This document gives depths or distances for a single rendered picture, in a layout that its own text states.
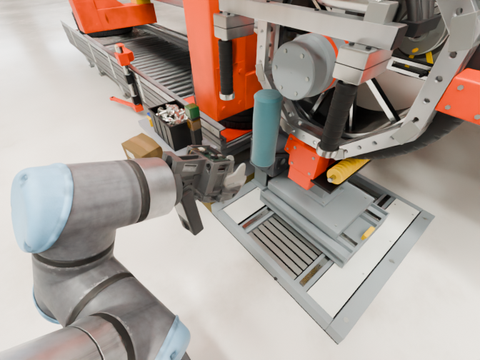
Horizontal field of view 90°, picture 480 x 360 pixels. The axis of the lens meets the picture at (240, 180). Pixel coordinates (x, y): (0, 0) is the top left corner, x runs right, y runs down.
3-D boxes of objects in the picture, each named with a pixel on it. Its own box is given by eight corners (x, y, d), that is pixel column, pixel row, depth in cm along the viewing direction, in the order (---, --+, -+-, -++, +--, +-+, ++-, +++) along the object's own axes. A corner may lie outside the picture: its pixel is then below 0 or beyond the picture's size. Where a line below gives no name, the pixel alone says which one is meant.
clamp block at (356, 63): (385, 73, 42) (398, 39, 39) (357, 86, 38) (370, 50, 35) (358, 65, 45) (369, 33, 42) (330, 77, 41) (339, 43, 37)
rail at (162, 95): (233, 158, 141) (233, 126, 125) (221, 166, 136) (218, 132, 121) (98, 55, 276) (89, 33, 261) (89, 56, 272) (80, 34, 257)
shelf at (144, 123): (218, 152, 104) (217, 146, 102) (183, 169, 96) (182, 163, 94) (169, 114, 128) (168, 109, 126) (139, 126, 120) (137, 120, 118)
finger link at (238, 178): (262, 163, 51) (233, 168, 44) (253, 188, 53) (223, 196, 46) (251, 157, 52) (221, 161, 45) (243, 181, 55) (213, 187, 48)
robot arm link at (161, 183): (144, 234, 33) (113, 198, 38) (174, 225, 37) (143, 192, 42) (155, 179, 30) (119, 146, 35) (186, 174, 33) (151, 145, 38)
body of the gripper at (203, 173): (238, 161, 43) (183, 168, 33) (225, 201, 46) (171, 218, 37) (211, 143, 46) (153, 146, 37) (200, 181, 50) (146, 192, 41)
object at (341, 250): (382, 223, 118) (391, 211, 111) (341, 269, 101) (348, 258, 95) (302, 171, 146) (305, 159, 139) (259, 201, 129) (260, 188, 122)
